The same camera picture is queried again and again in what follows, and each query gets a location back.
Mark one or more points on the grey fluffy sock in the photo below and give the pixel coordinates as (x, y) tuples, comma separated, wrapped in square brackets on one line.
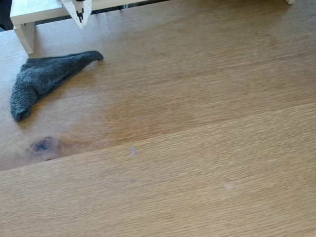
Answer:
[(42, 76)]

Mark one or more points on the white wooden shelf riser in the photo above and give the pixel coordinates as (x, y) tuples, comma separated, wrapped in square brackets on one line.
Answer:
[(37, 12)]

